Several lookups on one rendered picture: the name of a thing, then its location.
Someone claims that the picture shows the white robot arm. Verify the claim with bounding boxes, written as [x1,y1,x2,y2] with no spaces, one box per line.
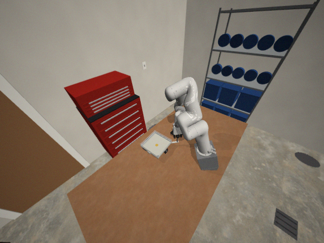
[165,77,216,156]

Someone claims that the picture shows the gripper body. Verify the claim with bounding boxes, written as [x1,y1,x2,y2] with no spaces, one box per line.
[173,125,182,135]

